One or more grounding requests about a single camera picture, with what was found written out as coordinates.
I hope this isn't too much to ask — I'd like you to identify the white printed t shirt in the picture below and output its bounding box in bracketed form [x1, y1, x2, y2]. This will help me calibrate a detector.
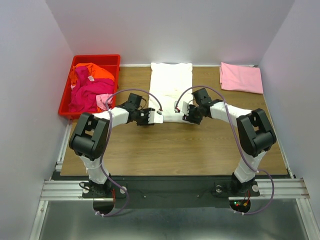
[149, 62, 193, 123]

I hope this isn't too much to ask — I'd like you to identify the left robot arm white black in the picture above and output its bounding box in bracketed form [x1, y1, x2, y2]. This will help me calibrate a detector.
[69, 93, 157, 197]

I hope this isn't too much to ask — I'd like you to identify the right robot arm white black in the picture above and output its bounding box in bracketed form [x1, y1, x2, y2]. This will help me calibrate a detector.
[174, 85, 277, 195]

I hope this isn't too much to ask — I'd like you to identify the light pink garment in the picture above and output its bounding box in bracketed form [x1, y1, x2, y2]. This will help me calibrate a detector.
[95, 93, 113, 112]

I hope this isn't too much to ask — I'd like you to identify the folded pink t shirt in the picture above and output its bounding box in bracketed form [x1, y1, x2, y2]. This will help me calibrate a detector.
[219, 62, 264, 94]

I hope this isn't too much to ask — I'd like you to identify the magenta t shirt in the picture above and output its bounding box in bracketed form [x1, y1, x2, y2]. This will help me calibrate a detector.
[68, 67, 115, 113]

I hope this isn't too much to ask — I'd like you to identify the red plastic bin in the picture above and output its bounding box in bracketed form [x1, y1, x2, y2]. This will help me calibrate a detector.
[58, 54, 121, 120]

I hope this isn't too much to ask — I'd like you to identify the orange t shirt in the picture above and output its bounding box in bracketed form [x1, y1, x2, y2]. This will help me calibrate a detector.
[69, 62, 115, 86]

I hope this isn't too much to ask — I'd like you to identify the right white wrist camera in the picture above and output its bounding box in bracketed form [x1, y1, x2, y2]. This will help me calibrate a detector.
[173, 101, 190, 116]

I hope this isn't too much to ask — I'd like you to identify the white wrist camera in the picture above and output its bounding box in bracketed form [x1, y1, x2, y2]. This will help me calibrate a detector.
[147, 108, 164, 125]
[173, 101, 190, 116]

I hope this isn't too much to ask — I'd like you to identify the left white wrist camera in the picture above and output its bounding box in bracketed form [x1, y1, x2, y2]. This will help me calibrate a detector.
[147, 108, 164, 125]

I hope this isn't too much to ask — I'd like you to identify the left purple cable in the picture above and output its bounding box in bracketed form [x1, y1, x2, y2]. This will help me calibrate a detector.
[93, 88, 163, 218]

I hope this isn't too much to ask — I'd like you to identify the purple cable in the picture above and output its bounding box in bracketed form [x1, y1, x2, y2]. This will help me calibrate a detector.
[93, 88, 163, 218]
[174, 86, 276, 216]

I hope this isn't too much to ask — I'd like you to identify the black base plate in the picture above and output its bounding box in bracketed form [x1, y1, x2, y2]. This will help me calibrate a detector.
[41, 175, 296, 210]

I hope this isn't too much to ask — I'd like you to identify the aluminium frame rail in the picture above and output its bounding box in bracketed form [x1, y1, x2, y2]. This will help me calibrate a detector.
[41, 120, 310, 202]

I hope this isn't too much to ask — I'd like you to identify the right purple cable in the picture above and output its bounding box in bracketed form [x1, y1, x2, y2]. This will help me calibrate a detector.
[174, 86, 276, 216]

